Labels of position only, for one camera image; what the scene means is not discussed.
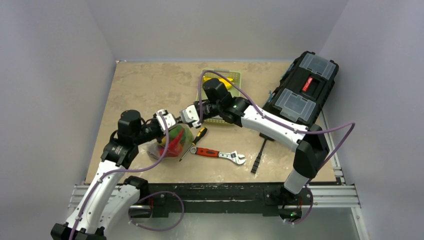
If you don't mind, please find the green bell pepper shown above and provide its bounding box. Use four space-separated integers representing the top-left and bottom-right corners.
169 125 194 145

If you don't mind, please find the red chili pepper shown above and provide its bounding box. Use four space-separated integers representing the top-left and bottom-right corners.
165 138 183 158

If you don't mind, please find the clear dotted zip top bag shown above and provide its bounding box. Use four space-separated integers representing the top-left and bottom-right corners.
147 124 194 160

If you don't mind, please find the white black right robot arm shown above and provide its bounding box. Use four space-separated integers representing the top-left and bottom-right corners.
181 78 329 204

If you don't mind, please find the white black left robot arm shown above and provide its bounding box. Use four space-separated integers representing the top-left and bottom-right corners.
50 109 177 240

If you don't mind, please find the yellow banana bunch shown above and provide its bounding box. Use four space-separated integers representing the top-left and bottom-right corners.
202 76 234 90

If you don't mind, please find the light green plastic basket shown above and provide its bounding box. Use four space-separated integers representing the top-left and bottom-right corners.
200 68 242 125

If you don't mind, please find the yellow black screwdriver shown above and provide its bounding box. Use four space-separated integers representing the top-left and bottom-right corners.
179 127 208 162

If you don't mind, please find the black hammer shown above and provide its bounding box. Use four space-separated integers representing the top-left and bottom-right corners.
250 133 274 174

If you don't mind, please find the black plastic toolbox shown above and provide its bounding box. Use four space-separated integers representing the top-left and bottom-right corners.
262 51 339 127

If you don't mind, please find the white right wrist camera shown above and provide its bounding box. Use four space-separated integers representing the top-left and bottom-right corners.
179 104 202 128

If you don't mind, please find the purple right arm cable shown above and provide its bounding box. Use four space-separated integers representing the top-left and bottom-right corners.
197 70 356 226

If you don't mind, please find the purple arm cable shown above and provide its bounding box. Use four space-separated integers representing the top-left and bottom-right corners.
66 112 185 240
197 70 356 226

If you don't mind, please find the red handled adjustable wrench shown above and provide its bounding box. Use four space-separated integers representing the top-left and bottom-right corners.
189 146 246 165

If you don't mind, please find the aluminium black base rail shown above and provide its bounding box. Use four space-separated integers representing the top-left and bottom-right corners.
70 177 360 221

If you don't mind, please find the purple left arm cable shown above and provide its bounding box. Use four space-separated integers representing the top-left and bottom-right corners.
66 112 185 240

